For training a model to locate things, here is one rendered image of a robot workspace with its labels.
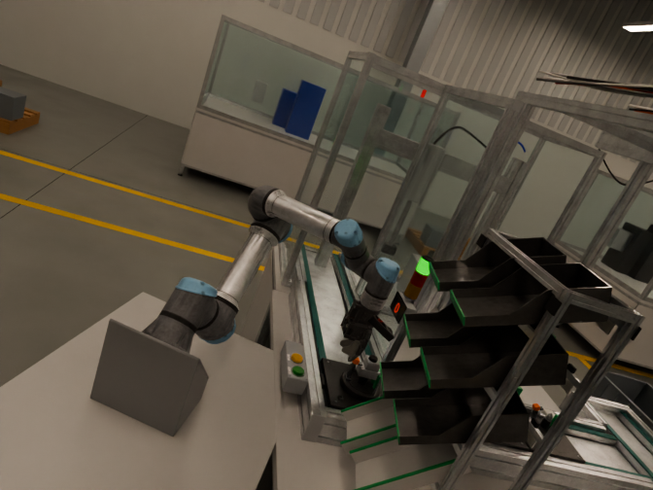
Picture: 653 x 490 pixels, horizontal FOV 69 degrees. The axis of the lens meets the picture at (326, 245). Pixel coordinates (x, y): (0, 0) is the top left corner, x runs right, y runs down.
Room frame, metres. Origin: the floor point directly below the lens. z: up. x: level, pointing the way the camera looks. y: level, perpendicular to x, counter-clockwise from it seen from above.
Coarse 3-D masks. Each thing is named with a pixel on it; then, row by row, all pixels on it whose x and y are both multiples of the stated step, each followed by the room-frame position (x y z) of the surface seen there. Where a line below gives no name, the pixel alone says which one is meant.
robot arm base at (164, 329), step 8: (160, 312) 1.16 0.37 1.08; (168, 312) 1.15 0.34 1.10; (160, 320) 1.13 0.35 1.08; (168, 320) 1.13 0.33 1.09; (176, 320) 1.13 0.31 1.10; (184, 320) 1.14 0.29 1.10; (152, 328) 1.12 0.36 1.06; (160, 328) 1.10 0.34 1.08; (168, 328) 1.11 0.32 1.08; (176, 328) 1.12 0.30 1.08; (184, 328) 1.13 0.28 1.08; (192, 328) 1.16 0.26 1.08; (160, 336) 1.08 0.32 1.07; (168, 336) 1.09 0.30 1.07; (176, 336) 1.10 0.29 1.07; (184, 336) 1.13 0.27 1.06; (192, 336) 1.16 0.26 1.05; (176, 344) 1.09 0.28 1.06; (184, 344) 1.11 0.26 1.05
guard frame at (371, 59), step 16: (368, 64) 2.11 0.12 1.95; (384, 64) 2.12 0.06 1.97; (416, 80) 2.16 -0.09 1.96; (432, 80) 2.17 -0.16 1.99; (352, 96) 2.11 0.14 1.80; (352, 112) 2.10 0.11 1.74; (528, 128) 2.86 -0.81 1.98; (544, 128) 2.32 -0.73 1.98; (336, 144) 2.10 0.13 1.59; (560, 144) 2.72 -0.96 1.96; (576, 144) 2.38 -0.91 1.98; (592, 160) 2.44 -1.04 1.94; (304, 176) 2.58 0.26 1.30; (592, 176) 2.41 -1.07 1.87; (320, 192) 2.10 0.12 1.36; (512, 192) 2.90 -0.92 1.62; (576, 192) 2.42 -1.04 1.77; (496, 224) 2.90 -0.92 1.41; (560, 224) 2.41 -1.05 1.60; (288, 272) 2.11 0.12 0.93
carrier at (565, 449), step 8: (528, 408) 1.67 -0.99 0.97; (544, 408) 1.69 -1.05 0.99; (536, 416) 1.61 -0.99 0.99; (544, 416) 1.56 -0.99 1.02; (552, 416) 1.55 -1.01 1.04; (544, 424) 1.54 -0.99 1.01; (544, 432) 1.52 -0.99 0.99; (560, 440) 1.51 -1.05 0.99; (568, 440) 1.56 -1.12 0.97; (560, 448) 1.49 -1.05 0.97; (568, 448) 1.51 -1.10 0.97; (552, 456) 1.43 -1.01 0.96; (560, 456) 1.44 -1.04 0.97; (568, 456) 1.46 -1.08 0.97; (576, 456) 1.48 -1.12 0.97
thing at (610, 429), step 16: (592, 400) 2.01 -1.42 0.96; (592, 416) 1.87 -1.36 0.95; (608, 416) 2.00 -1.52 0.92; (624, 416) 2.01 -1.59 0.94; (608, 432) 1.82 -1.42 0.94; (624, 432) 1.91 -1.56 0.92; (640, 432) 1.91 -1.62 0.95; (608, 448) 1.72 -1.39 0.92; (624, 448) 1.73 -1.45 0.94; (640, 448) 1.82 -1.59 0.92; (624, 464) 1.65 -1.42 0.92; (640, 464) 1.64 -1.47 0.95; (640, 480) 1.51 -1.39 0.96
